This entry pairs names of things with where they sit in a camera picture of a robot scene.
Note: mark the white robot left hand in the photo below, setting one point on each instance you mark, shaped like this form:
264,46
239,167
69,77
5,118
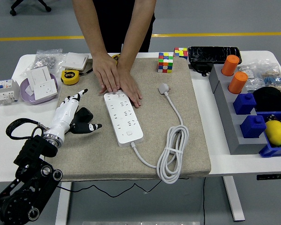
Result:
61,117

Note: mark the person's left hand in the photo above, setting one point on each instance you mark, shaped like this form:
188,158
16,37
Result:
128,86

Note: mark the person's right hand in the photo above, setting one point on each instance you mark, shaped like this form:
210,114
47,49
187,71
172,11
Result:
105,72

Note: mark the black plug adapter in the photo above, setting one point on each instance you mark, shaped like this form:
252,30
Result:
85,113

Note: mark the white power strip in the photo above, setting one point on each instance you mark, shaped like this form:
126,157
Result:
124,122

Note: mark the person's left forearm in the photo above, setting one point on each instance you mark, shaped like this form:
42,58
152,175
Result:
135,35

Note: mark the person's right forearm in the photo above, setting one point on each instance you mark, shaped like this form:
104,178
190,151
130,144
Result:
91,30

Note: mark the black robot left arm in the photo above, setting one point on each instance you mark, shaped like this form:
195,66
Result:
30,168

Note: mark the purple plate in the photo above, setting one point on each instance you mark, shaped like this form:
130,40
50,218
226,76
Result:
28,98

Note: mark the large colourful puzzle cube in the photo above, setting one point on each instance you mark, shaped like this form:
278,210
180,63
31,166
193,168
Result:
165,62

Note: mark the person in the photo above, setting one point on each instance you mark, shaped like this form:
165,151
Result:
112,23

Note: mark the clear bag of metal screws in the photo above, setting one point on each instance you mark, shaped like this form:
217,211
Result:
45,59

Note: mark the grey-brown mat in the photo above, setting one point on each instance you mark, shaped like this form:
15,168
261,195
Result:
154,140

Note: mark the white circuit breaker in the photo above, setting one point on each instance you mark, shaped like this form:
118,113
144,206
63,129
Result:
4,92

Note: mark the small colourful puzzle cube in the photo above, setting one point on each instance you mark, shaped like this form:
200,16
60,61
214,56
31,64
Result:
180,53

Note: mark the black power adapter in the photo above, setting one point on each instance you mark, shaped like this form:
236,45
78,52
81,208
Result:
200,68

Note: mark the white table leg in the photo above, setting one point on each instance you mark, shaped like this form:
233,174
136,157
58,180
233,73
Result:
234,201
63,206

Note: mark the black wrapped tray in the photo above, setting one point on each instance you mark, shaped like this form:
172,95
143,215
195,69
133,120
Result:
213,54

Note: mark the orange cylinder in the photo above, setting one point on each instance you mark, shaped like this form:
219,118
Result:
230,65
237,83

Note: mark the grey stepped block stand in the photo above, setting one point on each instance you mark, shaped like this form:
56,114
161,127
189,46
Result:
227,122

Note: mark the black office chair base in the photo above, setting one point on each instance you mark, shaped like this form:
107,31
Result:
13,11

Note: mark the blue block with knob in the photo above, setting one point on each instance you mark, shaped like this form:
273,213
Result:
253,127
244,104

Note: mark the clear bag of small parts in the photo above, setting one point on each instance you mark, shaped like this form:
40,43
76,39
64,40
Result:
248,72

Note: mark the black cloth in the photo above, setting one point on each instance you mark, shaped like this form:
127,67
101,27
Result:
269,98

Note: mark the clear bag of resistors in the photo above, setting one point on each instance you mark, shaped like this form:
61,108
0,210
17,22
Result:
274,80

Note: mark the yellow lemon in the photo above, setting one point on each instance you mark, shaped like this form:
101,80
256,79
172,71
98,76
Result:
275,133

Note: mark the blue plastic bin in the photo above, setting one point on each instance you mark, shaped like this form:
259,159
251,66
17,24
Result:
274,152

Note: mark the black desk control panel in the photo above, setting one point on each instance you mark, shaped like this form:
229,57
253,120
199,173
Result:
271,177

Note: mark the white wall switch on box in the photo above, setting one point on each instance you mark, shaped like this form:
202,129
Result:
75,59

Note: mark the white double switch panel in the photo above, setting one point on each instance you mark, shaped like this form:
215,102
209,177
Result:
38,76

